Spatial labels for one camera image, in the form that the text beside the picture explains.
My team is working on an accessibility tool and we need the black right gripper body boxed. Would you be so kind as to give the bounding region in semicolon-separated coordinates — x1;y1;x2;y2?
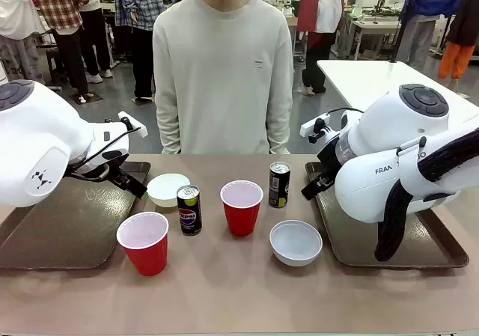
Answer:
317;135;342;187

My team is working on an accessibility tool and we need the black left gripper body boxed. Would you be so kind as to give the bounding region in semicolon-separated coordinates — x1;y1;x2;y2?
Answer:
69;150;130;187

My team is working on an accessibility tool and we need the black can with yellow mark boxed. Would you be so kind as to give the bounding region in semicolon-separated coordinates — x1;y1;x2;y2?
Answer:
269;161;292;208

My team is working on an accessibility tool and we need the white bowl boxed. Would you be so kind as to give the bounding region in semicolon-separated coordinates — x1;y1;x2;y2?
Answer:
269;219;323;268
146;173;193;208

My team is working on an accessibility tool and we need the black Pepsi can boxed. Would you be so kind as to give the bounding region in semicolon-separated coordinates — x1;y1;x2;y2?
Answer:
176;184;204;236

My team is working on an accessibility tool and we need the red plastic cup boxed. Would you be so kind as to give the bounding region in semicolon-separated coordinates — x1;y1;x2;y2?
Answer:
219;180;264;237
116;211;170;278

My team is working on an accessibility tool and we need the person's right forearm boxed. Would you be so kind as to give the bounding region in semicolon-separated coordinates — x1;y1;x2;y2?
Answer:
154;88;183;156

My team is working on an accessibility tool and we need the person's left forearm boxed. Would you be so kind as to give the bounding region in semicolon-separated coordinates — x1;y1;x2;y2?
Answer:
265;88;293;156

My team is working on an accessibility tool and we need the brown plastic tray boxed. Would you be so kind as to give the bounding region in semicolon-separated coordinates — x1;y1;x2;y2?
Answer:
305;161;470;269
0;161;152;270

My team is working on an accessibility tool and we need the white table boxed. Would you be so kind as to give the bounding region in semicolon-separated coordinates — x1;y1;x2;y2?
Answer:
317;59;479;109

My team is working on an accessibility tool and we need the bystander in black trousers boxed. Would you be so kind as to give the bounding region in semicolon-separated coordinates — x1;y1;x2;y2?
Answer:
78;0;114;85

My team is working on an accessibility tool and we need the person in cream sweatshirt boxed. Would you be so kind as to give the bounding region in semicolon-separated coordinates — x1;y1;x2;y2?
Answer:
152;0;295;156

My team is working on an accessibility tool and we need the grey workbench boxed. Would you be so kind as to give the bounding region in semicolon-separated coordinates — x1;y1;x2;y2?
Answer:
338;12;403;62

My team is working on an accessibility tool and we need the bystander in red white vest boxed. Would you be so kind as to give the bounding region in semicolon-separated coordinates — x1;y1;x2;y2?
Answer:
297;0;346;97

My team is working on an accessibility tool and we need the bystander in blue plaid shirt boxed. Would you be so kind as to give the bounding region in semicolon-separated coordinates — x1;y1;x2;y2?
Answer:
114;0;179;102

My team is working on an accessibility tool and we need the bystander in red plaid shirt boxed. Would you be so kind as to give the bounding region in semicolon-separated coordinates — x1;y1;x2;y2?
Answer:
25;0;91;98

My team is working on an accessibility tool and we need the bystander in orange trousers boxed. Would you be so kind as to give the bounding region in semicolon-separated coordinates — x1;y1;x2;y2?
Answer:
437;0;479;81

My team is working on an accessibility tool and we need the bystander in white top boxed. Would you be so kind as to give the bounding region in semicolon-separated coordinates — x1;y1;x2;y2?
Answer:
0;0;45;85

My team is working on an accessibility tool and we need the thin black left camera cable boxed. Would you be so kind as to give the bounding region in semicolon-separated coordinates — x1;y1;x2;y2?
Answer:
70;126;141;176

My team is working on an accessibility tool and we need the thin black camera cable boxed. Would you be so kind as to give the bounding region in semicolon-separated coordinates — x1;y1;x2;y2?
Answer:
324;107;365;120
70;126;141;176

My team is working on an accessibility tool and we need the dark left gripper cable loop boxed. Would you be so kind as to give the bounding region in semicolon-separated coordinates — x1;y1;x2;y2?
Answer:
69;163;112;183

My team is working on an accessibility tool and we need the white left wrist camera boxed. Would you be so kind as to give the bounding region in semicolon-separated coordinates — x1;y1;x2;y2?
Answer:
118;111;149;138

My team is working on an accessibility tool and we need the thin black right camera cable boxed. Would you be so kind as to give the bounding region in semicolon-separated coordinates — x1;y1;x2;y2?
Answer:
324;107;365;120

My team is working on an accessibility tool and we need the thick black cable sleeve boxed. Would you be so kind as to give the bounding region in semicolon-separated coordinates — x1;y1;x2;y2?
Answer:
373;129;479;263

